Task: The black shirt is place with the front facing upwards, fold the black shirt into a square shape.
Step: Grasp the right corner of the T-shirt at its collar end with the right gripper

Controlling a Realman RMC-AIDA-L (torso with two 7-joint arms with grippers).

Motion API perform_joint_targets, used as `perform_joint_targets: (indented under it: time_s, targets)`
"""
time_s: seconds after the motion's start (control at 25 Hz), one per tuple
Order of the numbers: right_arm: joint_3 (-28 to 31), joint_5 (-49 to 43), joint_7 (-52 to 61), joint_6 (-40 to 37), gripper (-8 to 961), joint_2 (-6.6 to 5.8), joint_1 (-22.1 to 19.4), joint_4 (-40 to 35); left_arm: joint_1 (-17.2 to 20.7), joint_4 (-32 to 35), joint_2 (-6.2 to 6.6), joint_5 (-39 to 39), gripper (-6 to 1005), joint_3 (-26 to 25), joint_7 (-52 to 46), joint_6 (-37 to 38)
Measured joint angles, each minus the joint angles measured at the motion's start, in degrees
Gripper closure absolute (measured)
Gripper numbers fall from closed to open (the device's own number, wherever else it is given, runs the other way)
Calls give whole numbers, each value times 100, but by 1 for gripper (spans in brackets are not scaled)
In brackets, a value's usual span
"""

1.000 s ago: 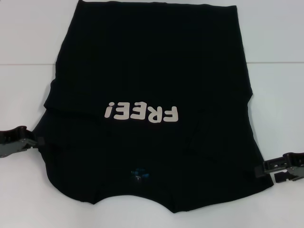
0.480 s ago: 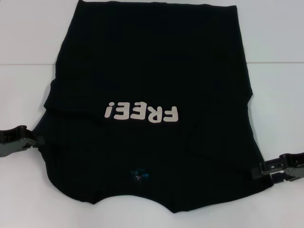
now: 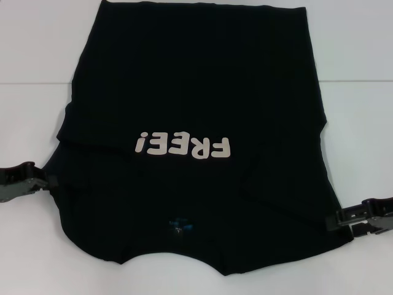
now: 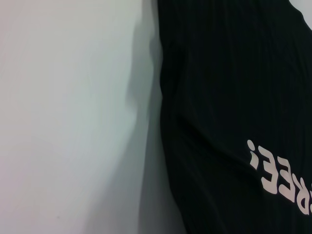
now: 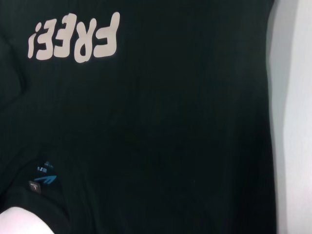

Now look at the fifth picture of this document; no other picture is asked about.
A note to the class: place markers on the black shirt with FREE print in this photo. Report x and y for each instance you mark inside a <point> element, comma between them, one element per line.
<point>156,109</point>

